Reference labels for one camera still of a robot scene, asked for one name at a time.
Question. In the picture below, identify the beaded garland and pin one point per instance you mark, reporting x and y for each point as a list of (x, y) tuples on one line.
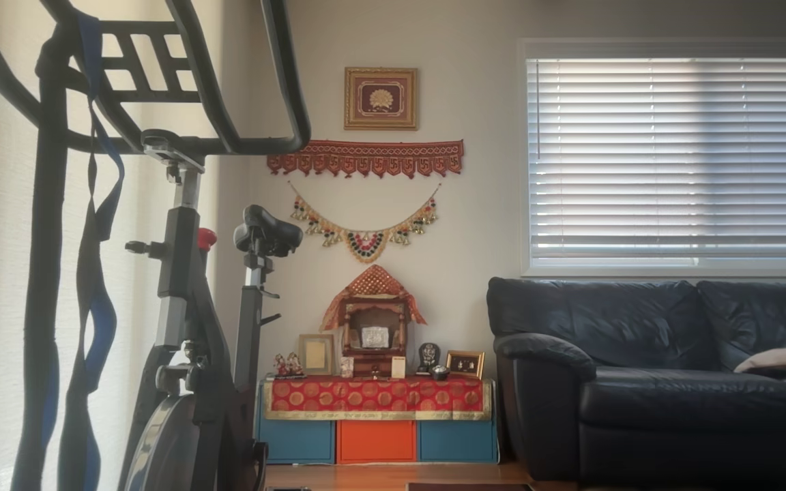
[(364, 245)]

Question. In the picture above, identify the wooden shrine with canopy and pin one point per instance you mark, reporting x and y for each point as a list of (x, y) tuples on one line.
[(372, 320)]

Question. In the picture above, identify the dark idol plaque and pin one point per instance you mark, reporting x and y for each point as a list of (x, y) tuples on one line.
[(428, 356)]

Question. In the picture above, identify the white card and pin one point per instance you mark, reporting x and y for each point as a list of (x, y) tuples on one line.
[(398, 367)]

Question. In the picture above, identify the small dark bowl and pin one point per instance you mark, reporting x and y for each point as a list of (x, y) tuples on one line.
[(439, 372)]

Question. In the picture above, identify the red gold patterned cloth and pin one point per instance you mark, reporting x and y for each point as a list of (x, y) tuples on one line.
[(376, 397)]

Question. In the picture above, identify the small figurines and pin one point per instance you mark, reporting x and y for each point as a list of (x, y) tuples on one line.
[(287, 366)]

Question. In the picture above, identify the blue and orange cabinet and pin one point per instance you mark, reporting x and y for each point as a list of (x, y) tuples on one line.
[(376, 443)]

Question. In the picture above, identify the black exercise bike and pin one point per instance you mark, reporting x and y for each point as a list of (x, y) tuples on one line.
[(188, 286)]

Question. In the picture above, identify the sheer white curtain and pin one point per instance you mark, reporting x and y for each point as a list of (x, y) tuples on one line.
[(137, 204)]

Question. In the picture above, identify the black leather sofa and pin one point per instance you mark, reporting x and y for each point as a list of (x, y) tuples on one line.
[(638, 382)]

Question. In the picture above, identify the white window blind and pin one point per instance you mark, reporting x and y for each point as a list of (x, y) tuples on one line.
[(673, 157)]

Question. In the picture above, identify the red embroidered wall hanging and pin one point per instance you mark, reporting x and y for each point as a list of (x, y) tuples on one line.
[(366, 157)]

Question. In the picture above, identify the pale picture frame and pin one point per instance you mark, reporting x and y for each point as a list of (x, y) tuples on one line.
[(316, 354)]

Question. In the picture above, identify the small gold picture frame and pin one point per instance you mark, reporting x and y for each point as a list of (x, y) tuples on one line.
[(465, 365)]

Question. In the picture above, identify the gold framed wall picture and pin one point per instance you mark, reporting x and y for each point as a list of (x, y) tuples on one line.
[(381, 99)]

